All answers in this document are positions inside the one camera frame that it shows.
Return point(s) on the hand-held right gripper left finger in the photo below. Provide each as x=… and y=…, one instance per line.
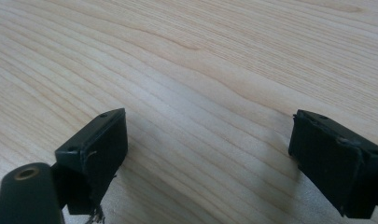
x=96, y=155

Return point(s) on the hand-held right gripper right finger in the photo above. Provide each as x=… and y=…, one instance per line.
x=336, y=165

